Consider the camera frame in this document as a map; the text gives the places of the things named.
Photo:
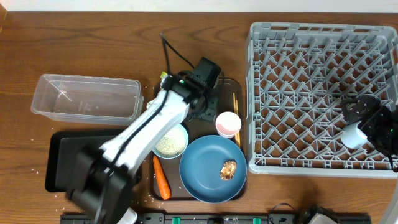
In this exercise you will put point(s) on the blue plate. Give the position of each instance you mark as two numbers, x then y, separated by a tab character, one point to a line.
201	164

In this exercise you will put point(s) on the light blue rice bowl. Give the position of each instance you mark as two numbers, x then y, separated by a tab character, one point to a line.
173	143

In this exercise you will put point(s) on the brown serving tray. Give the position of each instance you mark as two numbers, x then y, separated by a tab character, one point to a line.
196	128

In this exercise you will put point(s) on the wooden chopstick right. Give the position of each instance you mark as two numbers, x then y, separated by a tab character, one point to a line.
237	107

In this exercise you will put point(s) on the light blue cup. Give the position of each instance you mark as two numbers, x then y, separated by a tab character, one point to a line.
353	137

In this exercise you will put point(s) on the silver foil snack wrapper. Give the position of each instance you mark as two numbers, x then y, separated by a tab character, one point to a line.
164	76

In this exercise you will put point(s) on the wooden chopstick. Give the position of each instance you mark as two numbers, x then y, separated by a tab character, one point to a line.
237	135
237	107

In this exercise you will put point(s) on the orange carrot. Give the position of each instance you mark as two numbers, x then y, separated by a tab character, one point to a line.
161	179

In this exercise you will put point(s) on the pink cup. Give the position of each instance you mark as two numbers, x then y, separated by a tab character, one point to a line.
228	124

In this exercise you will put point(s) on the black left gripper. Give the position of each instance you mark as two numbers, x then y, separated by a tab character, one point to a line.
212	114

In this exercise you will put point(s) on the black tray bin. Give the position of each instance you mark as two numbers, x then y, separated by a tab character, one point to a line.
64	146

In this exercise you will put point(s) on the black rail at table edge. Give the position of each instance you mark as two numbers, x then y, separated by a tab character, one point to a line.
159	218

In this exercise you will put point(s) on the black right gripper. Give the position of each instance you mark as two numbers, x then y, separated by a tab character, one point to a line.
368	126

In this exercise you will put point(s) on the clear plastic bin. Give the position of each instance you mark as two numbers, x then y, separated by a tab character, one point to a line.
84	99

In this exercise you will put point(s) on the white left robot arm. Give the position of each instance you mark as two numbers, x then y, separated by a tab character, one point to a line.
102	179

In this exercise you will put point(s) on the grey dishwasher rack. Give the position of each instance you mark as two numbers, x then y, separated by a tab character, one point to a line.
297	76

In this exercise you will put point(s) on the wooden chopstick left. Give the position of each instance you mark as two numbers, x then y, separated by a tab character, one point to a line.
237	135

